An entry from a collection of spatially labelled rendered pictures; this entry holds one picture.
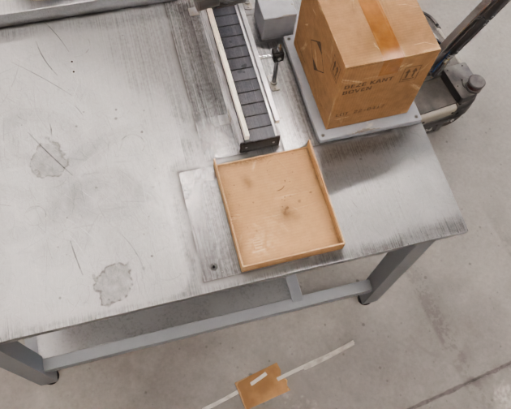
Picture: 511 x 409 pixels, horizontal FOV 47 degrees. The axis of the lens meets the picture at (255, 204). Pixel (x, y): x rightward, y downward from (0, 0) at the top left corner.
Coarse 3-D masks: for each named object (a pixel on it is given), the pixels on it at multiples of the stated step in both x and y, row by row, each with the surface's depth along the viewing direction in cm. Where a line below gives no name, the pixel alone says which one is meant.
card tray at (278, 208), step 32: (256, 160) 154; (288, 160) 154; (224, 192) 149; (256, 192) 150; (288, 192) 150; (320, 192) 151; (256, 224) 146; (288, 224) 147; (320, 224) 147; (256, 256) 143; (288, 256) 139
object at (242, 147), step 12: (204, 12) 167; (204, 24) 168; (240, 24) 166; (216, 48) 162; (216, 60) 161; (252, 60) 161; (228, 96) 156; (264, 96) 157; (228, 108) 157; (240, 132) 152; (276, 132) 152; (240, 144) 150; (252, 144) 152; (264, 144) 154; (276, 144) 155
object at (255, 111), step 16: (224, 16) 167; (224, 32) 164; (240, 32) 165; (224, 48) 162; (240, 48) 162; (240, 64) 160; (240, 80) 158; (256, 80) 158; (240, 96) 156; (256, 96) 156; (256, 112) 154; (240, 128) 156; (256, 128) 152; (272, 128) 152
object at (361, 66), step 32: (320, 0) 140; (352, 0) 140; (384, 0) 141; (416, 0) 142; (320, 32) 143; (352, 32) 136; (384, 32) 137; (416, 32) 138; (320, 64) 149; (352, 64) 133; (384, 64) 135; (416, 64) 139; (320, 96) 154; (352, 96) 144; (384, 96) 149
